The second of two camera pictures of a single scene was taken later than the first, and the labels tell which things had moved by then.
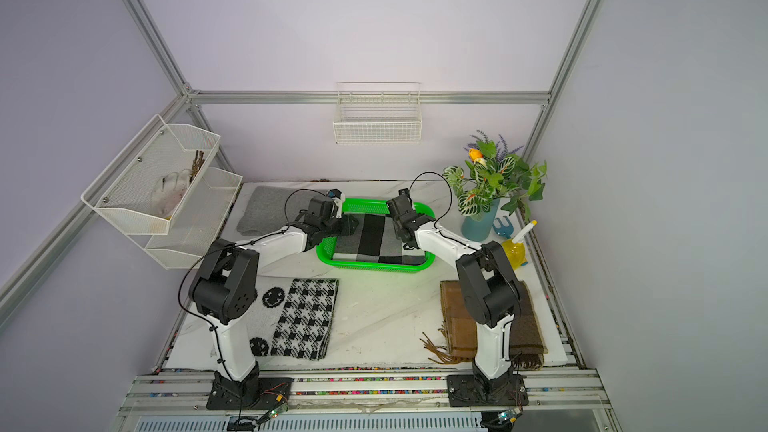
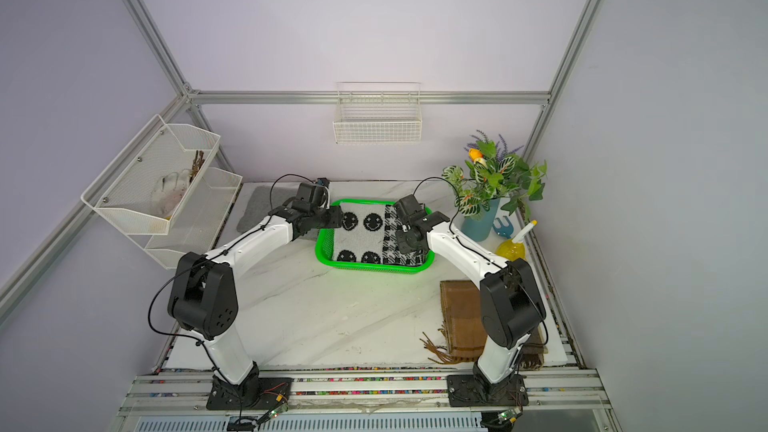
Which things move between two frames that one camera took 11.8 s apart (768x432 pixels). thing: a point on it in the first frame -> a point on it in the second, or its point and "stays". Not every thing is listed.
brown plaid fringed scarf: [527, 346] stays
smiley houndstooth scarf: [295, 317] -> [368, 236]
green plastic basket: [364, 206] stays
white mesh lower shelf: [199, 221] stays
